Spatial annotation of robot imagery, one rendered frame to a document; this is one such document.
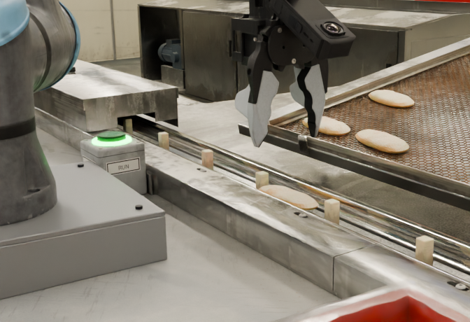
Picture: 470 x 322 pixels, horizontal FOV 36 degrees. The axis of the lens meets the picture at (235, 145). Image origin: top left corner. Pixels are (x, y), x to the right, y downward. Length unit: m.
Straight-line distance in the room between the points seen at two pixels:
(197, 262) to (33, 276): 0.17
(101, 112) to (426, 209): 0.57
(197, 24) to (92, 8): 3.23
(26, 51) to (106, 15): 7.55
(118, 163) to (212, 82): 4.09
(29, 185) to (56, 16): 0.22
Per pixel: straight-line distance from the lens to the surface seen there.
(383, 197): 1.00
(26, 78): 0.79
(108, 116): 1.25
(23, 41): 0.78
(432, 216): 0.94
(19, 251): 0.74
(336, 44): 0.77
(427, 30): 3.68
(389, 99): 1.12
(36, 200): 0.79
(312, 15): 0.80
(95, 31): 8.29
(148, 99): 1.27
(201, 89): 5.21
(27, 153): 0.79
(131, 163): 1.00
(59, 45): 0.89
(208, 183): 0.92
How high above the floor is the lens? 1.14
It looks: 14 degrees down
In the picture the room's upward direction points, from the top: 1 degrees counter-clockwise
